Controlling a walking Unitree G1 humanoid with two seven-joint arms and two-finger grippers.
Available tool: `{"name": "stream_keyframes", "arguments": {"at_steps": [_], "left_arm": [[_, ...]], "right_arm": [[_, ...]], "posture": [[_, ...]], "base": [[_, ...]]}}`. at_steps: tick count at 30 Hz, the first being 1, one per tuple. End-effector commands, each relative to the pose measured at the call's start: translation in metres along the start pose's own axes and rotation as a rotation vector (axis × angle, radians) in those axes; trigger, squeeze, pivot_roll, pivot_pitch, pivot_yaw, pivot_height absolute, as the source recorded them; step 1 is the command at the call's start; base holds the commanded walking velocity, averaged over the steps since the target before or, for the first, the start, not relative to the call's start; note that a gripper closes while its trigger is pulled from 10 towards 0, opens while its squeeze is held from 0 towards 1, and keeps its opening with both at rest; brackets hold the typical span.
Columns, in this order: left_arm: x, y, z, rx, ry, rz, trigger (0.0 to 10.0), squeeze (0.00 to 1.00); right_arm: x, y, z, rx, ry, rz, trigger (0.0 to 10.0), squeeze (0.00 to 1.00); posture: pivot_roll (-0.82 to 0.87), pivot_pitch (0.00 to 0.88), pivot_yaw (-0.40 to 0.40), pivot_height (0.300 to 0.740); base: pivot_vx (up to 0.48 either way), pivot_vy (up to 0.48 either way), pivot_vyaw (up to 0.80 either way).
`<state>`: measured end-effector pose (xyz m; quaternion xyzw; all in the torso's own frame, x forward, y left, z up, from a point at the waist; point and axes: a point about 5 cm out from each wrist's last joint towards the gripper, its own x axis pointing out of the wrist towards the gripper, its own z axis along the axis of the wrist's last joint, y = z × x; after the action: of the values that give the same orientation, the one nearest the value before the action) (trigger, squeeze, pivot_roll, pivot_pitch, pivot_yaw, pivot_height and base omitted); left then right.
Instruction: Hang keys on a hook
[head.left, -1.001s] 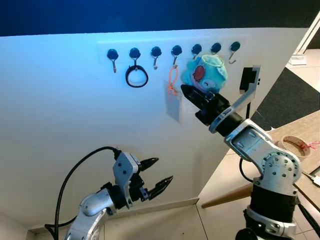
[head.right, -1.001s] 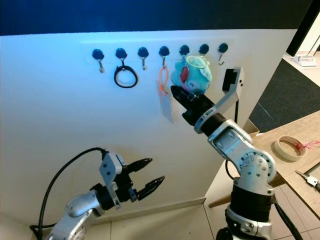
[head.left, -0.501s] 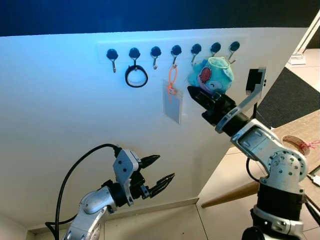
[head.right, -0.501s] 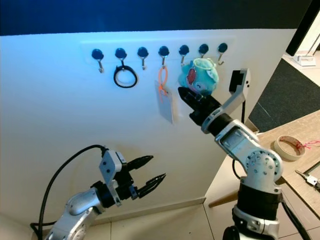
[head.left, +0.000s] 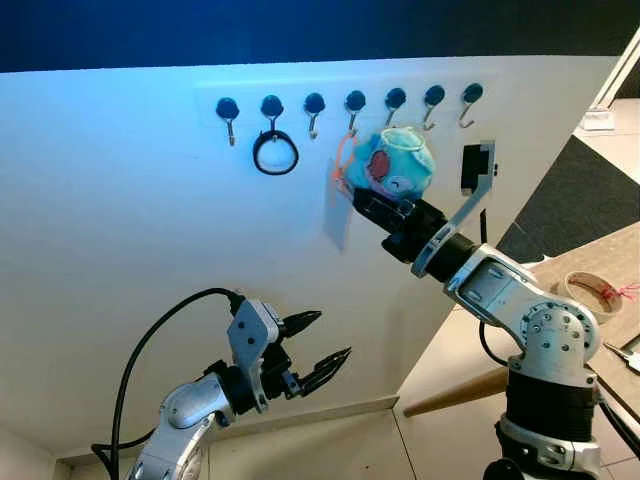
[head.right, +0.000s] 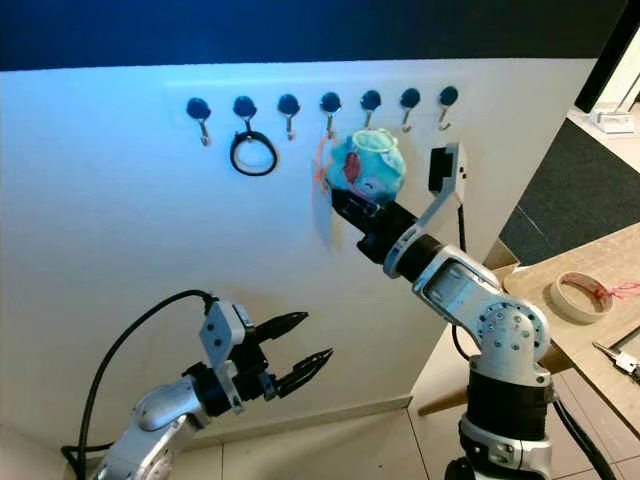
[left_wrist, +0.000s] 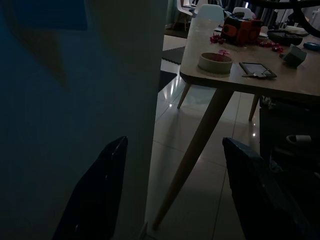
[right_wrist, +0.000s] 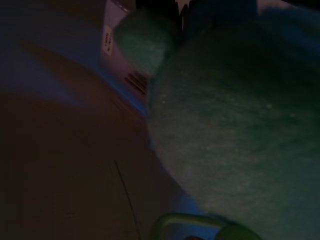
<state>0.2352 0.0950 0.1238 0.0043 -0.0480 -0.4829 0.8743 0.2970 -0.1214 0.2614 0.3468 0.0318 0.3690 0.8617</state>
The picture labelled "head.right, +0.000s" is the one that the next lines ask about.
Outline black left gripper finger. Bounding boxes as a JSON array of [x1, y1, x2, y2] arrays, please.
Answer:
[[275, 347, 334, 397], [250, 311, 309, 341]]

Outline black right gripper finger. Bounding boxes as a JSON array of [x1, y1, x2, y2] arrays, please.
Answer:
[[332, 190, 376, 229]]

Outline teal plush keychain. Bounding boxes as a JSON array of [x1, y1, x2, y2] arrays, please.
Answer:
[[328, 130, 408, 206]]

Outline black magnetic hook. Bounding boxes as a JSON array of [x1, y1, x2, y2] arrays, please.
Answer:
[[398, 87, 422, 133], [437, 85, 461, 132], [277, 94, 301, 141], [232, 96, 256, 136], [359, 89, 383, 134], [319, 91, 343, 138], [187, 97, 212, 148]]

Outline brown cardboard box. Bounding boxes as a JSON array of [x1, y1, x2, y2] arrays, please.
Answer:
[[485, 238, 523, 271]]

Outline wooden table leg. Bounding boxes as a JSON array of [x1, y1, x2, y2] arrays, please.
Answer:
[[417, 370, 481, 417]]

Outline dark floor carpet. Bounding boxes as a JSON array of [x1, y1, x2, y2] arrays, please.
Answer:
[[500, 118, 640, 266]]

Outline beige masking tape roll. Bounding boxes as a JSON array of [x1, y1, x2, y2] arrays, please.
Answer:
[[550, 270, 616, 323]]

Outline red thread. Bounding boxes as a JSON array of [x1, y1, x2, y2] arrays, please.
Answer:
[[595, 283, 640, 301]]

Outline white stand base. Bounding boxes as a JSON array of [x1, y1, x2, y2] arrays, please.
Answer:
[[595, 105, 636, 136]]

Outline metal pliers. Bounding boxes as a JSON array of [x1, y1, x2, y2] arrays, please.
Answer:
[[592, 340, 640, 379]]

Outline clear badge holder orange lanyard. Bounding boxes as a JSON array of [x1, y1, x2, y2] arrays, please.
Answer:
[[310, 135, 337, 251]]

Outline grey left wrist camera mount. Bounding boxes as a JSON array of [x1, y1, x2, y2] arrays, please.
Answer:
[[198, 298, 253, 413]]

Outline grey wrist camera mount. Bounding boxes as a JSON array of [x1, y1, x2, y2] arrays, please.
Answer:
[[382, 142, 469, 281], [198, 298, 253, 413]]

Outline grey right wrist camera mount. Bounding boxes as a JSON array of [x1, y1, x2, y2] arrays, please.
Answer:
[[382, 142, 469, 281]]

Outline black ring strap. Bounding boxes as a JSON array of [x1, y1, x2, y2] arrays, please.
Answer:
[[230, 130, 279, 178]]

